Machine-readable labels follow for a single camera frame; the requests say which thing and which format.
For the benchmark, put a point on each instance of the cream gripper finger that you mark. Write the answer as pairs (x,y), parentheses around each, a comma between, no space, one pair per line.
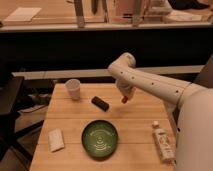
(130,95)

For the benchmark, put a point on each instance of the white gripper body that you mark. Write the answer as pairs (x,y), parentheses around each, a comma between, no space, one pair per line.
(124,88)

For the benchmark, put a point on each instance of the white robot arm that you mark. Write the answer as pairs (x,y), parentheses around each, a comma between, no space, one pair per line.
(194,138)

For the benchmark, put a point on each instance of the white ceramic cup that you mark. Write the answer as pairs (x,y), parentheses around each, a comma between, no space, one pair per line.
(73,88)

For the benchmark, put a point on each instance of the black rectangular block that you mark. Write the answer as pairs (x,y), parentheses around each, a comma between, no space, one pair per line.
(100,103)

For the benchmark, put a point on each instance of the green bowl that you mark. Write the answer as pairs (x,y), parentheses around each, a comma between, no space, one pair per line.
(99,139)

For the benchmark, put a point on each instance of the white plastic bottle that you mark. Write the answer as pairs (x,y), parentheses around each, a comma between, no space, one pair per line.
(163,144)

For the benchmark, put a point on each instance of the black chair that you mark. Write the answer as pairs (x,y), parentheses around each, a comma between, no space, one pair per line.
(9,96)

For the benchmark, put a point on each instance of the white paper sheet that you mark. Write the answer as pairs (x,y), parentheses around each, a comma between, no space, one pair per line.
(22,14)

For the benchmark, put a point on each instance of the metal post right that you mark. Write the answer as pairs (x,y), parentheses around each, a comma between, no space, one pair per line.
(136,13)

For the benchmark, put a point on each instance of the metal post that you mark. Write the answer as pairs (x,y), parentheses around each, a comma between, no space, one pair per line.
(136,13)
(79,13)

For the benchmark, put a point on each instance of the metal post left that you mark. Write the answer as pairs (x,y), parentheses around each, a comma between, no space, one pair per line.
(79,13)

